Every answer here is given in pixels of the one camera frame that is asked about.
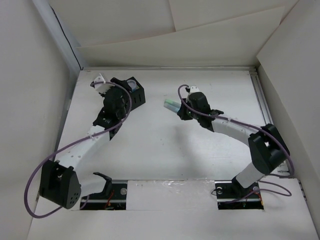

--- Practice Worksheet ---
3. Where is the clear jar of paper clips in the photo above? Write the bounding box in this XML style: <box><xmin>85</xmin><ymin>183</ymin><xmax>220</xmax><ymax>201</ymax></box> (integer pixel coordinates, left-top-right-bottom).
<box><xmin>127</xmin><ymin>79</ymin><xmax>138</xmax><ymax>92</ymax></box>

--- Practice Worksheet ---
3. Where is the green highlighter marker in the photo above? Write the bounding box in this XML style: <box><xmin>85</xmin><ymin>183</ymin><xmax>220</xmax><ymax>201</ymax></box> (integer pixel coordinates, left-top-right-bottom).
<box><xmin>164</xmin><ymin>99</ymin><xmax>181</xmax><ymax>108</ymax></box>

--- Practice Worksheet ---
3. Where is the blue highlighter marker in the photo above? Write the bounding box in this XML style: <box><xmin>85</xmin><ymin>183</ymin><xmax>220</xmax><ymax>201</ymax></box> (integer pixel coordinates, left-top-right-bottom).
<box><xmin>163</xmin><ymin>103</ymin><xmax>180</xmax><ymax>114</ymax></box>

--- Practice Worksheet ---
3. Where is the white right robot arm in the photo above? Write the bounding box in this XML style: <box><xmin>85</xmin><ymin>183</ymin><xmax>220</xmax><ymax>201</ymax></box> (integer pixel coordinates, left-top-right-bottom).
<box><xmin>177</xmin><ymin>91</ymin><xmax>291</xmax><ymax>197</ymax></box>

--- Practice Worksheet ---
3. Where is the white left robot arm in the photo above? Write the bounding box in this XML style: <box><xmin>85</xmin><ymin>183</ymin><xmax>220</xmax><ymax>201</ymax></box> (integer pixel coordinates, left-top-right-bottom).
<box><xmin>39</xmin><ymin>76</ymin><xmax>137</xmax><ymax>209</ymax></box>

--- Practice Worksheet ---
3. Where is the black two-compartment organizer box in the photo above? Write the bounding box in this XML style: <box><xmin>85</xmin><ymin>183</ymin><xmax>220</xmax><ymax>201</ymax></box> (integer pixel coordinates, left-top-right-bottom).
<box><xmin>127</xmin><ymin>76</ymin><xmax>146</xmax><ymax>111</ymax></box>

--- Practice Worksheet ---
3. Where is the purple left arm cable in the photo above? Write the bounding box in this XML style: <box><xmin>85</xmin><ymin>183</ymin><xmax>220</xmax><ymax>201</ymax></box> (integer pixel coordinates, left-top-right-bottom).
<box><xmin>24</xmin><ymin>81</ymin><xmax>133</xmax><ymax>220</ymax></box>

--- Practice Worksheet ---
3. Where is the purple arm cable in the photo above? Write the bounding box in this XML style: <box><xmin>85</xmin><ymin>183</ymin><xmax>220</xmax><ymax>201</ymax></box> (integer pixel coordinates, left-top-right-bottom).
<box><xmin>24</xmin><ymin>81</ymin><xmax>133</xmax><ymax>220</ymax></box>
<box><xmin>177</xmin><ymin>84</ymin><xmax>295</xmax><ymax>205</ymax></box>

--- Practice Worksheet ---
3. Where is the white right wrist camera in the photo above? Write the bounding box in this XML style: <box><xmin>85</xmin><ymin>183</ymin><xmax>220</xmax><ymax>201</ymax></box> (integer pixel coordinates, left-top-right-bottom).
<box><xmin>185</xmin><ymin>85</ymin><xmax>200</xmax><ymax>95</ymax></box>

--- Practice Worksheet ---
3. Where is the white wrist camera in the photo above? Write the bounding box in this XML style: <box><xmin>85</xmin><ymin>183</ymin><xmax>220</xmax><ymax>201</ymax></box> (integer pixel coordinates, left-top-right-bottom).
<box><xmin>185</xmin><ymin>85</ymin><xmax>200</xmax><ymax>95</ymax></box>
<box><xmin>90</xmin><ymin>73</ymin><xmax>112</xmax><ymax>95</ymax></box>

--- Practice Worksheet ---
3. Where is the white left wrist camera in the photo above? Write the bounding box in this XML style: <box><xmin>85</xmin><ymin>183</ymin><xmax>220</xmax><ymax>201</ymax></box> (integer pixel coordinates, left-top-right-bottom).
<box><xmin>90</xmin><ymin>73</ymin><xmax>112</xmax><ymax>95</ymax></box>

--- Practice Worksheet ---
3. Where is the aluminium rail back edge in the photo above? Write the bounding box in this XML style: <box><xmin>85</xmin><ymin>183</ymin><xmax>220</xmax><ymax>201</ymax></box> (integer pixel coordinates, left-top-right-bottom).
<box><xmin>82</xmin><ymin>65</ymin><xmax>257</xmax><ymax>72</ymax></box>

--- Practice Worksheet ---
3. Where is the aluminium rail edge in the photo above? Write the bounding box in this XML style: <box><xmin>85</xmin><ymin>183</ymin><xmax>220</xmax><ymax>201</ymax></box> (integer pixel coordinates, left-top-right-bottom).
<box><xmin>82</xmin><ymin>65</ymin><xmax>257</xmax><ymax>72</ymax></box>
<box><xmin>249</xmin><ymin>67</ymin><xmax>292</xmax><ymax>176</ymax></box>

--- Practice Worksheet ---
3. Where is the aluminium rail right edge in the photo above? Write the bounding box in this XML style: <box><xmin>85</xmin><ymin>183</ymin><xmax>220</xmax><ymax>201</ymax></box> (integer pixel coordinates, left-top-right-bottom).
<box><xmin>249</xmin><ymin>67</ymin><xmax>292</xmax><ymax>176</ymax></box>

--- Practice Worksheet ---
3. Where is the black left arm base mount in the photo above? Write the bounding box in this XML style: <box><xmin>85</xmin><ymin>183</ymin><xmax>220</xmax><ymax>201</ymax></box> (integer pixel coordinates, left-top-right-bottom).
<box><xmin>79</xmin><ymin>172</ymin><xmax>128</xmax><ymax>211</ymax></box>

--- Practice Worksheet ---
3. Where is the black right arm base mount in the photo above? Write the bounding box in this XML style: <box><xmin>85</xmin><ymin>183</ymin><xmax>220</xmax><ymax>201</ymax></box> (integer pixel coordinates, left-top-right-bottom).
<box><xmin>211</xmin><ymin>179</ymin><xmax>264</xmax><ymax>210</ymax></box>

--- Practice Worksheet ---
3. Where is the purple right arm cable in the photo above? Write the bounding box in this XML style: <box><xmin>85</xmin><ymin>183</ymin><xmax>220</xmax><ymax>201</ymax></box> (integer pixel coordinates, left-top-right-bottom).
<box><xmin>177</xmin><ymin>84</ymin><xmax>295</xmax><ymax>205</ymax></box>

